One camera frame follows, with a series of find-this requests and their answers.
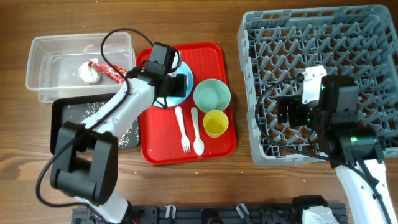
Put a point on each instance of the grey dishwasher rack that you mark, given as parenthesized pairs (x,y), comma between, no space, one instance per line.
(274,46)

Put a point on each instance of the black food waste tray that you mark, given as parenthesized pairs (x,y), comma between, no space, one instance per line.
(57,112)

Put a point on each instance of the mint green bowl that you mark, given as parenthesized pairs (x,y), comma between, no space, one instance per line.
(211,94)

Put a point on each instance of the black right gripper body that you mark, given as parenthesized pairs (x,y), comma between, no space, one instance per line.
(301,114)

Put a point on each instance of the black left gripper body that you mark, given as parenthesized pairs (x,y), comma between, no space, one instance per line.
(176,84)

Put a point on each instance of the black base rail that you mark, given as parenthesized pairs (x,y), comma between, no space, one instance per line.
(271,213)

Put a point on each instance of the red serving tray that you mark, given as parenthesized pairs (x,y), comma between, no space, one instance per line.
(159,130)

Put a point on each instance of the white plastic spoon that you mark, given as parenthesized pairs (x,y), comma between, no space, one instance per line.
(198,144)

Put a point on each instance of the light blue plate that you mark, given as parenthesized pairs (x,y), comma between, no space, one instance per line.
(171,101)

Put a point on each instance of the white napkin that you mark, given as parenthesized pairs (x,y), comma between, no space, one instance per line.
(87,73)

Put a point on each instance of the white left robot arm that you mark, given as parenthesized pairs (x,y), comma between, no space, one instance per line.
(85,159)

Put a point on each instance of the white plastic fork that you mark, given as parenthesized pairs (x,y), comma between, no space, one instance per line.
(184,140)

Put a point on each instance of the clear plastic waste bin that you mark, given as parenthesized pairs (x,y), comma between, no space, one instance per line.
(52,68)

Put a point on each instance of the red snack wrapper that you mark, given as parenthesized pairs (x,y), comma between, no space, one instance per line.
(113,72)

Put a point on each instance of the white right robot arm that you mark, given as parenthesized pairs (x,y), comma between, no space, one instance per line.
(356,155)

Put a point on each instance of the rice and food scraps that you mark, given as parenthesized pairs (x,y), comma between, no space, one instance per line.
(78,112)

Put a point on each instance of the yellow plastic cup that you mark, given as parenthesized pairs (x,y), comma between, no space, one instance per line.
(215,123)

